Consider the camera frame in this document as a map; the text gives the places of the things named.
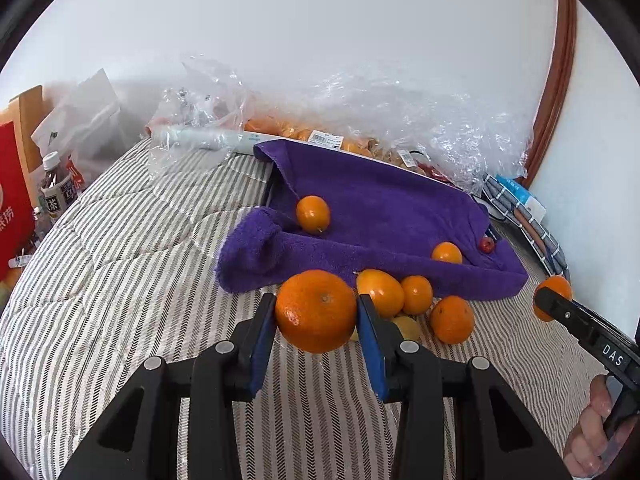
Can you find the white plastic bag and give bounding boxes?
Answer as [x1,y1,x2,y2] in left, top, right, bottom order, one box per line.
[31,67,124,188]

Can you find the yellow lemon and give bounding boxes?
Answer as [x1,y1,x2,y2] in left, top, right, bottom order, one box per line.
[350,315,423,344]

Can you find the brown cardboard box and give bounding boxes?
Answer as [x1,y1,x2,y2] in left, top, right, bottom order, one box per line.
[7,85,47,173]

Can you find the striped quilt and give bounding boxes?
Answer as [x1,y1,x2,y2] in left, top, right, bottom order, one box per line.
[0,136,608,480]

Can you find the white plastic roll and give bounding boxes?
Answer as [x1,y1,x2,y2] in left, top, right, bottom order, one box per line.
[151,126,281,154]

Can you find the small orange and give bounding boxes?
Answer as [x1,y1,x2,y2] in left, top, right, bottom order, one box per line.
[534,275,573,322]
[401,275,434,316]
[431,242,463,265]

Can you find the large clear plastic bag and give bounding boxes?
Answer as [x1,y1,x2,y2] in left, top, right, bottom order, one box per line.
[244,67,534,196]

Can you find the purple towel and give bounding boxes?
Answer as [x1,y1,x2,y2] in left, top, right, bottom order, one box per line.
[215,140,530,297]

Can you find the orange with stem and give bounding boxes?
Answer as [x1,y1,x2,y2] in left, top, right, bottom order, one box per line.
[296,195,331,234]

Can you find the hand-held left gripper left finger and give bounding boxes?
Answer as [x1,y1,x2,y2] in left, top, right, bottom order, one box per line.
[60,293,278,480]

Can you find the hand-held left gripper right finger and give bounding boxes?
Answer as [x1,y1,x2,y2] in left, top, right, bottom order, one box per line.
[357,295,573,480]

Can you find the oval orange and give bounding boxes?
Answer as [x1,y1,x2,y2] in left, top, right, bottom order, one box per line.
[356,269,406,319]

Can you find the person's right hand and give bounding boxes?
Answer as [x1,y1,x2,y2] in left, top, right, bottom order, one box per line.
[562,375,613,479]

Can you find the large orange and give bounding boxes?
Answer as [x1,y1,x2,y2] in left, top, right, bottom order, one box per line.
[275,269,359,354]

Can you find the grey striped folded cloth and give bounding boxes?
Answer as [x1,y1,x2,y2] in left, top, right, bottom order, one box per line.
[481,172,572,282]

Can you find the tea bottle with white cap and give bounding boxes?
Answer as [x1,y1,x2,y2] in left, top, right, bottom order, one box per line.
[39,151,74,219]

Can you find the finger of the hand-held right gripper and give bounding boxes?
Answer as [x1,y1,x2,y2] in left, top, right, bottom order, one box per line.
[533,286,587,337]

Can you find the crumpled clear plastic bag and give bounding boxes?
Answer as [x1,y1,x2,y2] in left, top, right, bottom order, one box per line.
[146,52,251,173]

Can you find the orange with dark specks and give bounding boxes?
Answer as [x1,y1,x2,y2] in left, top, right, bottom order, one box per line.
[430,295,475,345]

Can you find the brown wooden door frame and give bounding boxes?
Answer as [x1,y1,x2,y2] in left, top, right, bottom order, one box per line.
[526,0,579,187]

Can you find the blue and white box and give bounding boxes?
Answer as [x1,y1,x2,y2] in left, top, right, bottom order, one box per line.
[495,175,549,222]

